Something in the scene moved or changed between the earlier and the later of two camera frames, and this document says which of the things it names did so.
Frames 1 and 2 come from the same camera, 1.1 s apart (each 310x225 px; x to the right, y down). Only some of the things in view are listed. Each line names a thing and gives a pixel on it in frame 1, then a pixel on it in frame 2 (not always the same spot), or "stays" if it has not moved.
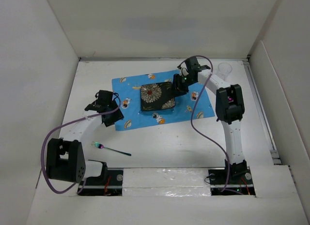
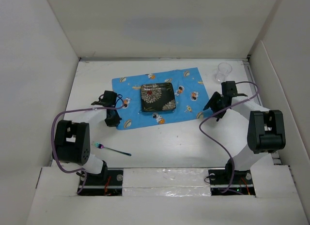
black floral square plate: (157, 96) stays
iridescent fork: (99, 145) stays
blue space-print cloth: (128, 89) stays
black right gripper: (178, 89) -> (212, 102)
